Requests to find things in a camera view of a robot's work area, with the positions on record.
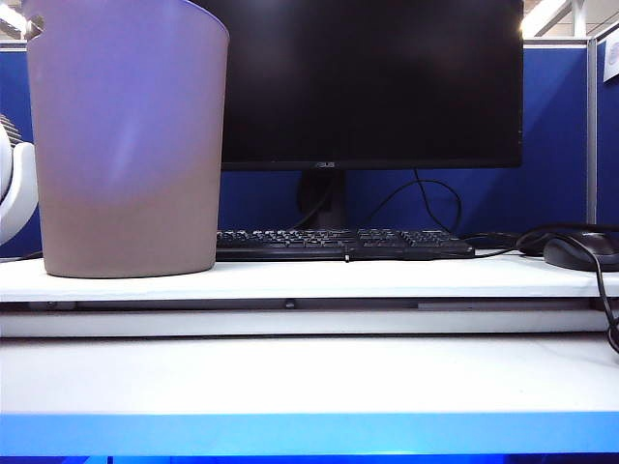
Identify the black monitor stand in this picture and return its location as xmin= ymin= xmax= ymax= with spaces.
xmin=297 ymin=168 xmax=349 ymax=231

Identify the white flat board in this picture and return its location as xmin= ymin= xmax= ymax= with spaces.
xmin=0 ymin=250 xmax=619 ymax=304

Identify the black Logitech keyboard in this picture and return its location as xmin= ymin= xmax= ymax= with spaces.
xmin=216 ymin=228 xmax=477 ymax=262

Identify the black ASUS computer monitor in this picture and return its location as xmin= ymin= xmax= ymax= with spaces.
xmin=192 ymin=0 xmax=525 ymax=171

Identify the black grey Logitech mouse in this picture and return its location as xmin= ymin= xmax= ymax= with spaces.
xmin=542 ymin=230 xmax=619 ymax=272

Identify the white desk fan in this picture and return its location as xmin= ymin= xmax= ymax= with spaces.
xmin=0 ymin=113 xmax=40 ymax=247

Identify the ceiling light panel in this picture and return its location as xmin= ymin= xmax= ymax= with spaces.
xmin=0 ymin=9 xmax=30 ymax=38
xmin=521 ymin=0 xmax=576 ymax=38

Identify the white paper sheet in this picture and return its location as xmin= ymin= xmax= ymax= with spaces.
xmin=603 ymin=38 xmax=619 ymax=83

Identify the thin black monitor cable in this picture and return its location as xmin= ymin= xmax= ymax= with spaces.
xmin=371 ymin=178 xmax=462 ymax=234
xmin=413 ymin=168 xmax=449 ymax=233

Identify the black adapter cable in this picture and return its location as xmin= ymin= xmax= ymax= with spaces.
xmin=458 ymin=231 xmax=523 ymax=258

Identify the thick black power cable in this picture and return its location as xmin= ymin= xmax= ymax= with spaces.
xmin=516 ymin=222 xmax=619 ymax=354

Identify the grey partition post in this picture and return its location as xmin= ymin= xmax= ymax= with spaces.
xmin=585 ymin=38 xmax=599 ymax=224

